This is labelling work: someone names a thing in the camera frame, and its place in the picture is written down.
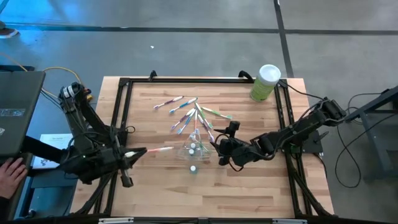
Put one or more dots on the silver metal bracket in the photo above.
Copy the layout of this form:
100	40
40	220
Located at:
116	221
289	221

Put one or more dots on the black diagonal bar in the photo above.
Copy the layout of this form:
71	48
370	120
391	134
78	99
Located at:
43	148

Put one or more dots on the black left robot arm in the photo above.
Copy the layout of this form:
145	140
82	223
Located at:
77	118

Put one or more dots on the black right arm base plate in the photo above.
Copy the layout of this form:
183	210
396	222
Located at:
312	146

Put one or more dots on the small white cap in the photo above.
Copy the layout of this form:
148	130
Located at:
193	168

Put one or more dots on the black device with indicator light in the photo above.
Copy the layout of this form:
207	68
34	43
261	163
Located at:
23	199

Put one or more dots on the green disinfecting wipes canister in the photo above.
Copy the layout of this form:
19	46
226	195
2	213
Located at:
264	84

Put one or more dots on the person's shoe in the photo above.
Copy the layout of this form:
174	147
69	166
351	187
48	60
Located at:
7	32

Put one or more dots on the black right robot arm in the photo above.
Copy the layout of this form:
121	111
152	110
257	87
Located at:
295	130

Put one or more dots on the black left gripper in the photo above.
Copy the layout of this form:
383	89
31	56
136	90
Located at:
112	161

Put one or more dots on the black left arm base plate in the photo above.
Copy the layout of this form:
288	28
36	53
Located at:
121	140

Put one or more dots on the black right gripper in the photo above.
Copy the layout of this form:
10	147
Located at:
237	152

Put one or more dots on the person's forearm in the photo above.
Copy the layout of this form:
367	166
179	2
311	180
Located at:
3	208

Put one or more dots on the teal mouthwash bottle white cap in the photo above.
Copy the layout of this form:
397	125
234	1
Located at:
191	152
193	145

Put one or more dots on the white booklet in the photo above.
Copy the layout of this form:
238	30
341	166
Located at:
59	140

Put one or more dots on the person's hand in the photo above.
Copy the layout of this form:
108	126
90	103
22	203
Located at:
12	177

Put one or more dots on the black aluminium table frame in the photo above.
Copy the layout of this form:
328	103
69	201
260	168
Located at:
186	80

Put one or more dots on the black side table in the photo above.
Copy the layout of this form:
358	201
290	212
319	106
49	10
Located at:
370	105

